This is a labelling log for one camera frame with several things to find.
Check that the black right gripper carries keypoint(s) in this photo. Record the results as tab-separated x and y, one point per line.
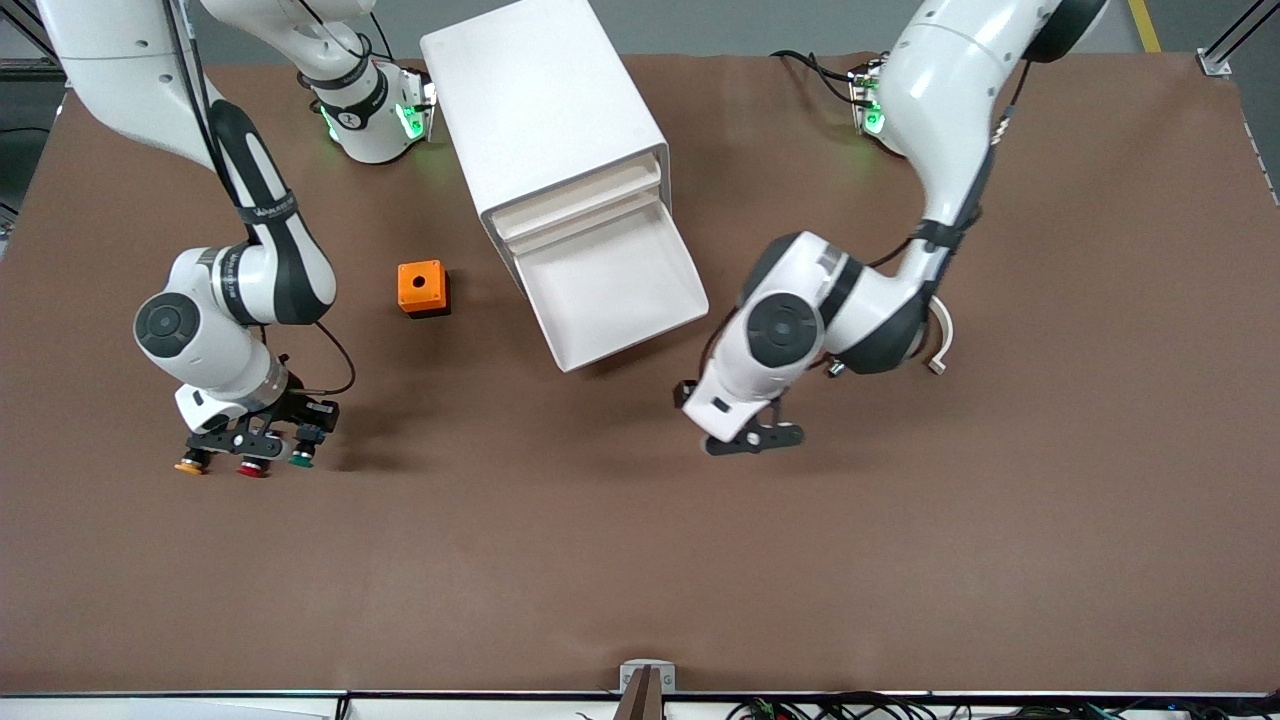
297	408

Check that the green push button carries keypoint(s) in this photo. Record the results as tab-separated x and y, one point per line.
302	458

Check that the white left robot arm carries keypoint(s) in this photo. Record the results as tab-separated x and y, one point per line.
940	100

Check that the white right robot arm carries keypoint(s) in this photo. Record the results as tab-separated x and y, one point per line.
210	330

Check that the red push button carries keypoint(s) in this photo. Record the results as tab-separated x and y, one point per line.
252	468

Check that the yellow push button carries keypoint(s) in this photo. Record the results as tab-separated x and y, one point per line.
190	465

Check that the orange button box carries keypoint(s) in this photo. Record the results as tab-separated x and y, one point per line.
420	285

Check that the brown table cover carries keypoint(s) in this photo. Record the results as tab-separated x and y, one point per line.
640	560

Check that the white curved bracket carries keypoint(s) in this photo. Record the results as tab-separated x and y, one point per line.
944	335

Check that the grey metal bracket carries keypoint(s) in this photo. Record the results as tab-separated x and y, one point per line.
648	670

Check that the brown metal post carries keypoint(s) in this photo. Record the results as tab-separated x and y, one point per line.
640	700

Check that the aluminium frame profile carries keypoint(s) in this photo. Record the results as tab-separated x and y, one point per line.
30	32
1215	62

